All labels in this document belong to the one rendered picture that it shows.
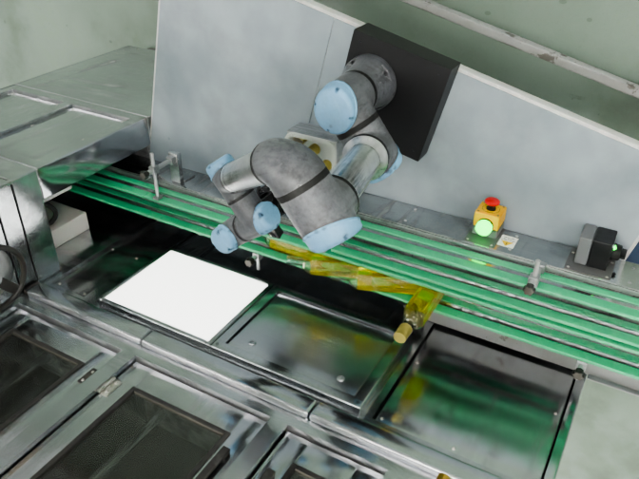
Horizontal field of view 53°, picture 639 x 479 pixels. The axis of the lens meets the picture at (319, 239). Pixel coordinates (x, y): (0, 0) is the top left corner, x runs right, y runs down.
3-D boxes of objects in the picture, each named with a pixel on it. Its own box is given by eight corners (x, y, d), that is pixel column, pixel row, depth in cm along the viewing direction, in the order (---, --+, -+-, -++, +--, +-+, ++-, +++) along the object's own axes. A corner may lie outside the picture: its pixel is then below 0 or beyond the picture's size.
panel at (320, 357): (171, 253, 225) (98, 306, 200) (170, 246, 223) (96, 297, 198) (412, 338, 188) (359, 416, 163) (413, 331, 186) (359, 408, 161)
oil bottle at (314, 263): (373, 270, 196) (303, 263, 199) (374, 255, 193) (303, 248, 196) (372, 281, 191) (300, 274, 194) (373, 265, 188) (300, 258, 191)
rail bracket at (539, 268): (532, 266, 169) (518, 293, 159) (537, 242, 165) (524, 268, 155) (548, 271, 167) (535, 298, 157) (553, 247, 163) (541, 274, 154)
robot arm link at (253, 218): (245, 197, 155) (219, 211, 163) (271, 235, 158) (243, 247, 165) (263, 182, 161) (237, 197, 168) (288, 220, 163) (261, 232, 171)
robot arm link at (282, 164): (256, 144, 116) (193, 174, 161) (288, 195, 119) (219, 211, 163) (304, 111, 120) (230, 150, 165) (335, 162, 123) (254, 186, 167)
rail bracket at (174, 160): (184, 177, 232) (141, 203, 215) (180, 133, 223) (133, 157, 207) (195, 180, 230) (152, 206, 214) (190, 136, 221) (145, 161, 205)
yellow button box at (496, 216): (479, 220, 185) (471, 233, 179) (483, 198, 181) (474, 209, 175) (503, 227, 182) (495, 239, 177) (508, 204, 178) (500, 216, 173)
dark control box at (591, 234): (579, 247, 174) (572, 262, 167) (586, 221, 169) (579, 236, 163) (611, 256, 170) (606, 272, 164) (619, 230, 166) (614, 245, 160)
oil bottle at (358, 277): (421, 284, 189) (349, 278, 192) (423, 268, 186) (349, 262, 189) (421, 296, 185) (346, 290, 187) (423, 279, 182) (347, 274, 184)
